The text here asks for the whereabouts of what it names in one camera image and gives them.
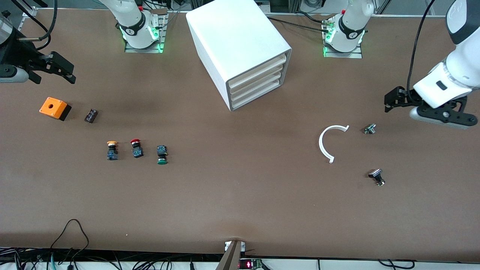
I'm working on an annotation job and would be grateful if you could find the white plastic drawer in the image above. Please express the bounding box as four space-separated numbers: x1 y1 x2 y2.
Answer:
229 62 288 96
230 78 286 110
228 54 289 90
229 70 287 103

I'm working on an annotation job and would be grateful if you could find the yellow push button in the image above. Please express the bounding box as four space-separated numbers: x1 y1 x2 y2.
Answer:
106 141 119 161

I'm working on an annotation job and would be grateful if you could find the red push button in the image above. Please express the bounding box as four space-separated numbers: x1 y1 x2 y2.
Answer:
130 139 144 158

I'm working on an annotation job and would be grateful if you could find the white drawer cabinet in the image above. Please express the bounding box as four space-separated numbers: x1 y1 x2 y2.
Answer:
186 0 293 112

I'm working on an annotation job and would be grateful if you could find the white curved plastic strip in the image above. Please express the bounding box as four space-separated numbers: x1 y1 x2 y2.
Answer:
319 125 350 164

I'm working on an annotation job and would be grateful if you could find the small board with red light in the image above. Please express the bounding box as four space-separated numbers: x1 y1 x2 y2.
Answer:
239 259 263 270

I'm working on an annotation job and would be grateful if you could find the orange button enclosure box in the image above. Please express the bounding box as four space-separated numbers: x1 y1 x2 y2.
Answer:
39 97 72 121

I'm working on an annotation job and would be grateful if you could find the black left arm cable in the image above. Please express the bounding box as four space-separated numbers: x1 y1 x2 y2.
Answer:
407 0 437 105

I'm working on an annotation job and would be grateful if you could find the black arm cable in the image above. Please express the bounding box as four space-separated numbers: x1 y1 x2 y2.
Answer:
407 0 437 105
10 0 57 51

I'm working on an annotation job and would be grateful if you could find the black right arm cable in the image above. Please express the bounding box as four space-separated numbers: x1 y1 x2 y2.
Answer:
10 0 57 51

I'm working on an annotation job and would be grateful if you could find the black-headed metal switch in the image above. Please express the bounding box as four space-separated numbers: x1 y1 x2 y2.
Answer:
368 169 386 186

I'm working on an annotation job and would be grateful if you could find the black cable on table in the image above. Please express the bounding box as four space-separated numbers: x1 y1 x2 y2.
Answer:
267 16 330 33

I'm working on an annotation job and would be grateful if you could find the black looped cable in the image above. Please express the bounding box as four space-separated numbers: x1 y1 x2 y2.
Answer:
50 219 90 261

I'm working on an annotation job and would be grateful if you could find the grey metal post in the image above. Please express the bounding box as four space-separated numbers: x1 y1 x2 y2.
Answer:
216 240 244 270

